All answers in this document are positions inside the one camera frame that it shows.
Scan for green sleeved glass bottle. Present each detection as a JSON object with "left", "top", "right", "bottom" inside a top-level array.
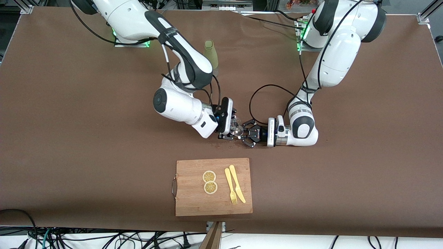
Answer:
[{"left": 203, "top": 40, "right": 219, "bottom": 77}]

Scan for spilled liquid droplets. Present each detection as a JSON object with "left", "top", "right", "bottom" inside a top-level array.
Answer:
[{"left": 214, "top": 138, "right": 241, "bottom": 149}]

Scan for grey power strip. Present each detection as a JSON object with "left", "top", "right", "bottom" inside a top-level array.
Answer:
[{"left": 202, "top": 0, "right": 253, "bottom": 11}]

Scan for yellow plastic knife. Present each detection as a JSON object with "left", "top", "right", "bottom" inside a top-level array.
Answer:
[{"left": 229, "top": 165, "right": 246, "bottom": 204}]

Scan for yellow plastic fork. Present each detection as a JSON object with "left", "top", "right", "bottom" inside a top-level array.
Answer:
[{"left": 224, "top": 168, "right": 238, "bottom": 205}]

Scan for brown table cover sheet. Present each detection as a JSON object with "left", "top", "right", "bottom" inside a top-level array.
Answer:
[{"left": 0, "top": 6, "right": 443, "bottom": 238}]

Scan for clear glass measuring cup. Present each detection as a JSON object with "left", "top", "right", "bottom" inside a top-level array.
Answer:
[{"left": 231, "top": 117, "right": 245, "bottom": 136}]

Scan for black table cable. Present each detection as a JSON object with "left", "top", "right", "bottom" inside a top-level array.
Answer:
[
  {"left": 242, "top": 14, "right": 300, "bottom": 31},
  {"left": 274, "top": 9, "right": 305, "bottom": 23}
]

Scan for wooden cutting board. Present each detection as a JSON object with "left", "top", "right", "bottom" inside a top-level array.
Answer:
[{"left": 172, "top": 158, "right": 253, "bottom": 217}]

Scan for green floor cable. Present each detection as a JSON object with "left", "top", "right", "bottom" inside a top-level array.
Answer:
[{"left": 42, "top": 227, "right": 53, "bottom": 249}]

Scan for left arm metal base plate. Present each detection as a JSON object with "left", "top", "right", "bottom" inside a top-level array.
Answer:
[{"left": 295, "top": 18, "right": 314, "bottom": 52}]

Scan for black looped floor cable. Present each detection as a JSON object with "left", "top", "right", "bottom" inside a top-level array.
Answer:
[{"left": 0, "top": 209, "right": 39, "bottom": 249}]

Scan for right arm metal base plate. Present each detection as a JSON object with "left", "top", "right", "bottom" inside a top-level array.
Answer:
[{"left": 114, "top": 27, "right": 152, "bottom": 48}]

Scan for aluminium frame corner bracket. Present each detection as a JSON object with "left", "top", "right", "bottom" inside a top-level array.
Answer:
[
  {"left": 416, "top": 0, "right": 443, "bottom": 25},
  {"left": 19, "top": 0, "right": 36, "bottom": 15}
]

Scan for wooden post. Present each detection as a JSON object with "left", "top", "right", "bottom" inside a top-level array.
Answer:
[{"left": 199, "top": 221, "right": 224, "bottom": 249}]

